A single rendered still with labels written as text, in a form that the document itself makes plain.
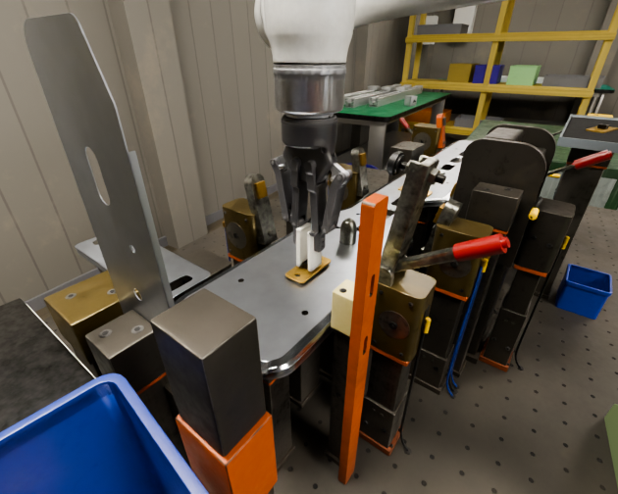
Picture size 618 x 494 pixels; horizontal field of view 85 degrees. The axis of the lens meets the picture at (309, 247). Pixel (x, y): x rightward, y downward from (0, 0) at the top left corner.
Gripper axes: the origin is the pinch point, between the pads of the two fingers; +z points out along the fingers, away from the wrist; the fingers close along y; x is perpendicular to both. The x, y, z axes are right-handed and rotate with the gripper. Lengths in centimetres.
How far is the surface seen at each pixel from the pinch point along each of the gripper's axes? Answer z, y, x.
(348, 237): 2.9, -0.9, -11.3
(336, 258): 4.6, -1.7, -6.1
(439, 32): -54, 171, -553
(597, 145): -11, -33, -51
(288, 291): 4.6, -1.0, 6.4
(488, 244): -9.4, -24.8, 1.0
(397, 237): -7.4, -15.1, 1.8
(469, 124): 69, 101, -553
